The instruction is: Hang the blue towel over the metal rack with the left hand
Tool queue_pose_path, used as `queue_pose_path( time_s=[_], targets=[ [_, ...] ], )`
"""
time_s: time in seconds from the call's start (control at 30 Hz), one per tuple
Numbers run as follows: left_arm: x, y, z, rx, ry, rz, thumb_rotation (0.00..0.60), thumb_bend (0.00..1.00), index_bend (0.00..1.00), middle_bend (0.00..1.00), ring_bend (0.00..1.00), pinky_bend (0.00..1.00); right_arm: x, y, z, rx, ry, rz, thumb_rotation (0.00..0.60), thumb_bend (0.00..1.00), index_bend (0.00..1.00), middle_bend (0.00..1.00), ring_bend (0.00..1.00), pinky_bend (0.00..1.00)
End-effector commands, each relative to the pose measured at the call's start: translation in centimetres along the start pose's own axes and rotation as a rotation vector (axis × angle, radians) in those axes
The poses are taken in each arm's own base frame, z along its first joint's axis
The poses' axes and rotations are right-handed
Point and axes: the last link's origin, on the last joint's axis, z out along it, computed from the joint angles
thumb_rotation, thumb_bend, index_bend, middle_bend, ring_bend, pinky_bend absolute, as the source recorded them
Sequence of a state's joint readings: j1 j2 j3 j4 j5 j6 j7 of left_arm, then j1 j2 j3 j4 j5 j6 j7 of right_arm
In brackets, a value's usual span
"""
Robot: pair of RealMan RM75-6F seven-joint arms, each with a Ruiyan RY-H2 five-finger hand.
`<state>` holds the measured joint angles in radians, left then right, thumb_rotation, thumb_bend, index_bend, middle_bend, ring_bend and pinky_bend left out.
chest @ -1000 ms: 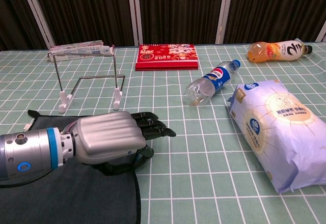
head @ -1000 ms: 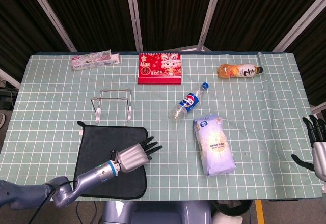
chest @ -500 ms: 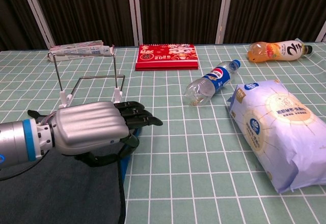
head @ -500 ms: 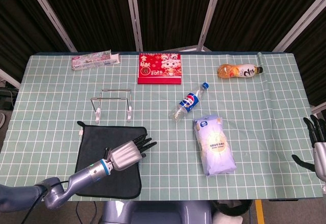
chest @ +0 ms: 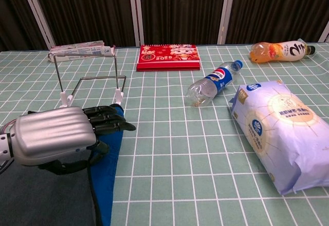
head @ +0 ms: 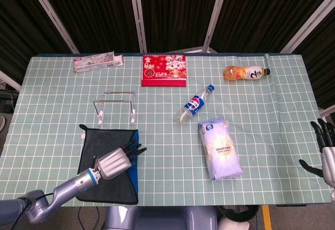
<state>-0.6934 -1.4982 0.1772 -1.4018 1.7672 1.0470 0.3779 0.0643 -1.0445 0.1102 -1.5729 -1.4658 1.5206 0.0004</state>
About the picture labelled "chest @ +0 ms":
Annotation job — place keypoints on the green checkered tablecloth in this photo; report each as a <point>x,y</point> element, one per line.
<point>180,159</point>

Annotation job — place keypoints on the red desk calendar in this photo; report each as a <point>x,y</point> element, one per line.
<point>167,56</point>

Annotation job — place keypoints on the toothpaste box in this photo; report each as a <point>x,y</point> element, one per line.
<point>77,51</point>

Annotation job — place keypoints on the orange drink bottle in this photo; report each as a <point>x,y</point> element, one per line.
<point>277,52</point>

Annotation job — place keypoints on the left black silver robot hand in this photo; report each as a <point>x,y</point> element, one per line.
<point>51,136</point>

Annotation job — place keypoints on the lilac tissue pack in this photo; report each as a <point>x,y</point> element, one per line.
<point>282,133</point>

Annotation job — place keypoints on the white partition frame post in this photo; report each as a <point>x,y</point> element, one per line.
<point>226,12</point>
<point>325,32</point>
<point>136,12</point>
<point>37,12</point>

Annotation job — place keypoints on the empty Pepsi plastic bottle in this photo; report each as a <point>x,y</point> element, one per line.
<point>216,79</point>

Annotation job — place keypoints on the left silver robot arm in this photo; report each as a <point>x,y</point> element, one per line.
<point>5,143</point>

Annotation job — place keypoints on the blue towel with black trim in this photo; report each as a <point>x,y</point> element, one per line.
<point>105,174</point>

